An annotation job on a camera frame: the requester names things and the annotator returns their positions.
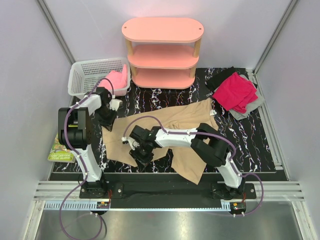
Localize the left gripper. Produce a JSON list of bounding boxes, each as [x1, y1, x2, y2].
[[95, 106, 118, 131]]

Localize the magenta t-shirt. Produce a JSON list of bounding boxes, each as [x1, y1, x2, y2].
[[212, 72, 258, 114]]

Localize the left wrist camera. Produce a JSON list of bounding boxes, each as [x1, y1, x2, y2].
[[109, 98, 123, 112]]

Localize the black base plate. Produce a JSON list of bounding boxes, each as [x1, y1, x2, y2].
[[78, 171, 288, 210]]

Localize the grey t-shirt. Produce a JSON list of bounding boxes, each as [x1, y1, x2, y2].
[[228, 73, 265, 120]]

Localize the green treehouse book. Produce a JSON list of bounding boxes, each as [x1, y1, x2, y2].
[[47, 134, 76, 163]]

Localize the black marble mat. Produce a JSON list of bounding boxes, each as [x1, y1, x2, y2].
[[49, 66, 278, 174]]

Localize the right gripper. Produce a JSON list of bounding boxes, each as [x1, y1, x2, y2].
[[129, 141, 154, 173]]

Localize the white plastic basket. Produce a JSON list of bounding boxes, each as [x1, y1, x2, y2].
[[67, 57, 131, 99]]

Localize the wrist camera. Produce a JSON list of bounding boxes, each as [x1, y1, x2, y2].
[[121, 136, 140, 150], [109, 98, 123, 112]]

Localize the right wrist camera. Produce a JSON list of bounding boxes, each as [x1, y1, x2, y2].
[[121, 136, 140, 150]]

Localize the pink three-tier shelf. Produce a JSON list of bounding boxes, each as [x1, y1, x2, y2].
[[121, 17, 204, 90]]

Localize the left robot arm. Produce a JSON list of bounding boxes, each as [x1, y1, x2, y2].
[[57, 87, 123, 198]]

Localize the black t-shirt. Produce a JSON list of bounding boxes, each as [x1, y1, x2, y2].
[[206, 66, 236, 92]]

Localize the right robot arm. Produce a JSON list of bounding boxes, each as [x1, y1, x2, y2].
[[122, 123, 246, 200]]

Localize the pink t-shirt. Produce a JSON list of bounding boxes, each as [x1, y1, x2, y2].
[[98, 64, 128, 96]]

